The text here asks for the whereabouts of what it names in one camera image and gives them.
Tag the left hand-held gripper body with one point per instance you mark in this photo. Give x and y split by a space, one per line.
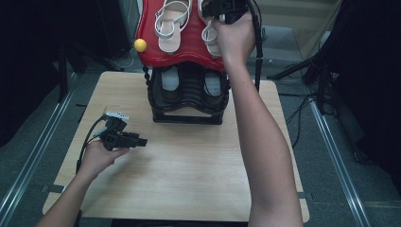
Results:
116 140

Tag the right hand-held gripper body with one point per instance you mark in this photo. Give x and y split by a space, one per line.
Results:
235 9

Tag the red and black shoe rack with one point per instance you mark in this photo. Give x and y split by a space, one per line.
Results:
194 31

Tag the black leather shoe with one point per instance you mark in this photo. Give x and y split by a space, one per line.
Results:
212 85
170 80

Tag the person's left hand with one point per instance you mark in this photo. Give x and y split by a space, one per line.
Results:
96 160

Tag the person's right hand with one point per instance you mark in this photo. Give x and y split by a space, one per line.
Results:
236 41

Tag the yellow ball knob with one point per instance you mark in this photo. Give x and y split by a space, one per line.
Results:
140 45

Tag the black upright stand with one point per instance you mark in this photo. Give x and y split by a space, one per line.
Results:
63 82

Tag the grey tape strip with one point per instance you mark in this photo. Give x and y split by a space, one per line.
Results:
52 188
305 196

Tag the black chair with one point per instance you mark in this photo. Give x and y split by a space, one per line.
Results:
78 219

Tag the black tripod stand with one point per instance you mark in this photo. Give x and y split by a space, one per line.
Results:
321 85

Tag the black curtain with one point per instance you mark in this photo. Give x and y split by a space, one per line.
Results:
372 94
25 63

